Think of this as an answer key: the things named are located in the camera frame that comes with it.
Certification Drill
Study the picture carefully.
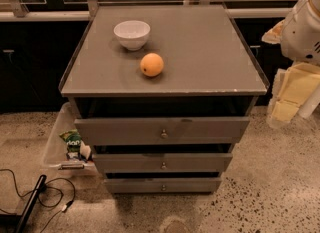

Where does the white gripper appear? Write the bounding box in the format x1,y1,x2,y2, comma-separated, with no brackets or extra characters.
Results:
261,21,320,124

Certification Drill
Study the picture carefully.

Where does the grey top drawer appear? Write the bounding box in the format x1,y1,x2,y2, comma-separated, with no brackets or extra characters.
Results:
74,117,249,146

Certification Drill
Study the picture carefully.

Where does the grey drawer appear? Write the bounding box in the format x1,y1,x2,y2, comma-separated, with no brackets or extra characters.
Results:
93,153,232,173
74,117,249,146
105,177,221,193

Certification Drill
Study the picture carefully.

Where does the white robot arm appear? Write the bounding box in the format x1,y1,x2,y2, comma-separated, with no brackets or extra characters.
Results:
262,0,320,128

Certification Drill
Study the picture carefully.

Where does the grey drawer cabinet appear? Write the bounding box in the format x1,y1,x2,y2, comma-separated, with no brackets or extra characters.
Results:
60,5,268,181

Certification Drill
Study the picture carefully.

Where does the grey middle drawer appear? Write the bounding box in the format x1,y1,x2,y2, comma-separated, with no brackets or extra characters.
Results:
93,153,232,173

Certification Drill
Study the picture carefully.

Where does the grey bottom drawer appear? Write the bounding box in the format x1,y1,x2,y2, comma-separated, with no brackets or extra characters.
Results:
105,177,221,193

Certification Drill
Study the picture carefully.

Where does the orange fruit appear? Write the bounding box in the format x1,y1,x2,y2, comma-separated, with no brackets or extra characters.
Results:
140,53,164,77

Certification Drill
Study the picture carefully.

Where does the white ceramic bowl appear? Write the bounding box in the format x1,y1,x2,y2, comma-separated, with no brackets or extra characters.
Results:
113,20,151,51

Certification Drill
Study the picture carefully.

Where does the green snack bag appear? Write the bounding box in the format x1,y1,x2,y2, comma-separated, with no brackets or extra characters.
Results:
59,129,82,152

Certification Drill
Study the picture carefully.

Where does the clear plastic bin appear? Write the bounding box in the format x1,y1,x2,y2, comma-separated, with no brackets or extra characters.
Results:
42,103,97,176

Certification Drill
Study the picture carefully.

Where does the black bar on floor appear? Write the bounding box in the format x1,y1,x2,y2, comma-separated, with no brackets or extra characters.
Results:
14,174,47,233

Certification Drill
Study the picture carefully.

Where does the black cable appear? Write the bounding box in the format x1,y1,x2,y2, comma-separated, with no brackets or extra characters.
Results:
0,168,77,233

